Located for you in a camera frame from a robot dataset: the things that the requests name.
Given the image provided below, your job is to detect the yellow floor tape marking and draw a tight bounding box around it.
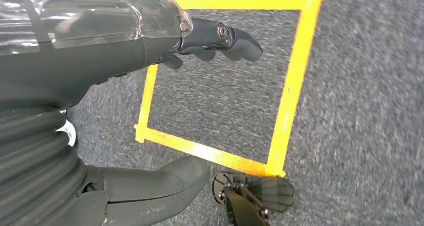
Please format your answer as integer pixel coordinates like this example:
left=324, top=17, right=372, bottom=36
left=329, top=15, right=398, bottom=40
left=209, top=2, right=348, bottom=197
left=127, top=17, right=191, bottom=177
left=134, top=0, right=326, bottom=179

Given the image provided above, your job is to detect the dark robot foot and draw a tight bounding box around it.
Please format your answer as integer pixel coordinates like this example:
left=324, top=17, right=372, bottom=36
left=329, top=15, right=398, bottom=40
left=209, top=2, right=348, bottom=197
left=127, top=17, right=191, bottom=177
left=211, top=172, right=296, bottom=226

